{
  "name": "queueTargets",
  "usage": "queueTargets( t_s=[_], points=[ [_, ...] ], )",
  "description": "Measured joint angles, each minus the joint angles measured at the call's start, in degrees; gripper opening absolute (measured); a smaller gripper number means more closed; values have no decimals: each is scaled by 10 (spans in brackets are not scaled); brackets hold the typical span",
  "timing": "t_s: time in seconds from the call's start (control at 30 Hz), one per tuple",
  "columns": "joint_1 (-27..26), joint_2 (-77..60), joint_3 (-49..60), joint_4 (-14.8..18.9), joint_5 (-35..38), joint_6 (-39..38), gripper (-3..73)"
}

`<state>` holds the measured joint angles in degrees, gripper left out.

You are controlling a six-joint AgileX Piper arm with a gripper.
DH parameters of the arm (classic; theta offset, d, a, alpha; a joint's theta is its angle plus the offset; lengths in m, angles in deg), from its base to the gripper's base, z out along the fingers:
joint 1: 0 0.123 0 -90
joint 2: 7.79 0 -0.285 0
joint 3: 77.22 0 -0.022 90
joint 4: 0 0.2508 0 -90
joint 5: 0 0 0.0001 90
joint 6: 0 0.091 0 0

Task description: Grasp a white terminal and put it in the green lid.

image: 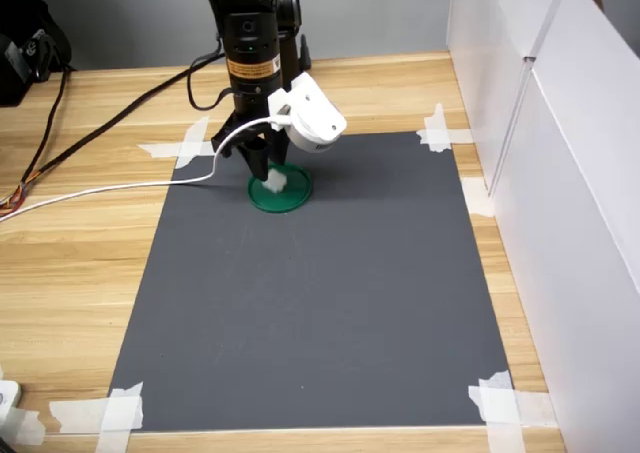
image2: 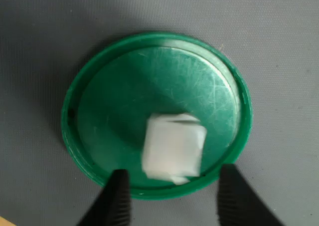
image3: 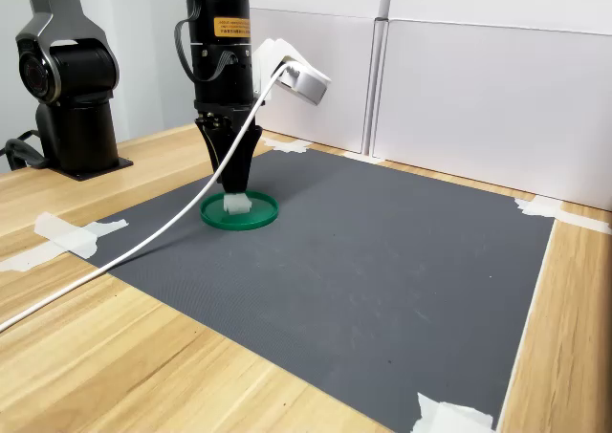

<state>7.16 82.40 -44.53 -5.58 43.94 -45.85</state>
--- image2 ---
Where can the dark grey mat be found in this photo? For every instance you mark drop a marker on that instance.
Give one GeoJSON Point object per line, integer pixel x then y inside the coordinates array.
{"type": "Point", "coordinates": [37, 61]}

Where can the round green lid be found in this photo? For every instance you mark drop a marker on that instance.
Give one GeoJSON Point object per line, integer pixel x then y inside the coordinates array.
{"type": "Point", "coordinates": [119, 98]}

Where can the small white plastic terminal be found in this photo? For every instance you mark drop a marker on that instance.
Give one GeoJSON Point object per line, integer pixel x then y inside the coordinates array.
{"type": "Point", "coordinates": [172, 148]}

